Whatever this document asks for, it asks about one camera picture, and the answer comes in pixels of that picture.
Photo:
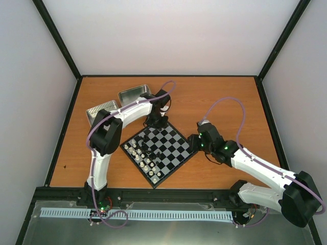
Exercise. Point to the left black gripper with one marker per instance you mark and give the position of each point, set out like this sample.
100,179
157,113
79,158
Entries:
162,125

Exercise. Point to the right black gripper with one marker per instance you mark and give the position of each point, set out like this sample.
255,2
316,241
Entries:
193,144

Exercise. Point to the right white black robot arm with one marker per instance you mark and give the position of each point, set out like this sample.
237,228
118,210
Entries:
294,195

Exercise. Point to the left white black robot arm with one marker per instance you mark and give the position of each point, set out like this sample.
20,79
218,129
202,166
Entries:
105,133

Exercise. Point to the black and silver chessboard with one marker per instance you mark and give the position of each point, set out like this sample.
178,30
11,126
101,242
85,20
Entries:
167,149

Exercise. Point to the gold metal tin base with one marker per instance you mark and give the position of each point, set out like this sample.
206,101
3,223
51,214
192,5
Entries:
128,96

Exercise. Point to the light blue slotted cable duct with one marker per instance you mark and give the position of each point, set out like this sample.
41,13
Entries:
142,215

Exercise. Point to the black aluminium frame rail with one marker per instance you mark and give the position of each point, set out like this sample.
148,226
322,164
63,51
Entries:
119,196

